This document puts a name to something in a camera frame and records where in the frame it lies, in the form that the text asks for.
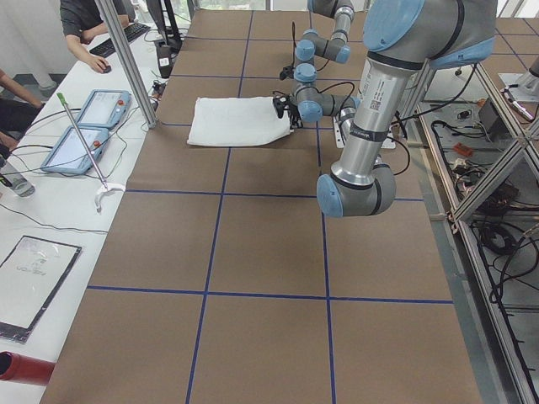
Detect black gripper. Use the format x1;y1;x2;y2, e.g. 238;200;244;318
287;105;302;128

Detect white long-sleeve printed shirt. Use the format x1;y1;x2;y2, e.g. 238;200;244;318
187;97;291;147

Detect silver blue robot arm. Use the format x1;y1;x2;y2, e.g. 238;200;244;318
294;0;355;64
291;1;497;217

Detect black keyboard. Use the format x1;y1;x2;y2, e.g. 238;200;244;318
88;23;152;59

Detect upper blue teach pendant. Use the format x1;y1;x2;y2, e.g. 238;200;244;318
76;89;131;130

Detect blue teach pendant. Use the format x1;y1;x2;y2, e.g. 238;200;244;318
40;126;109;175
76;89;131;130

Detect lower blue teach pendant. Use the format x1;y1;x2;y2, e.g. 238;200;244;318
40;126;109;175

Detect seated person in black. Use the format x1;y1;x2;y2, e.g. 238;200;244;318
58;0;138;73

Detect clear water bottle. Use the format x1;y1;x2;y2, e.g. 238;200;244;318
1;157;35;197

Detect black framed paper sheet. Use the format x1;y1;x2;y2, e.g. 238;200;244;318
1;236;82;343

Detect red cylinder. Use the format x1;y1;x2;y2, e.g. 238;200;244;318
1;351;56;386

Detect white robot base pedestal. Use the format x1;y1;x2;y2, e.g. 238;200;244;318
333;113;396;149

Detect aluminium truss frame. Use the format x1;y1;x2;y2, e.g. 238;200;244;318
403;18;538;403

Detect grabber stick with green handle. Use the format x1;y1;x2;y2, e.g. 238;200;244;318
56;93;125;213

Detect aluminium frame post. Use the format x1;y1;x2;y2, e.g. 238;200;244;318
95;0;157;129

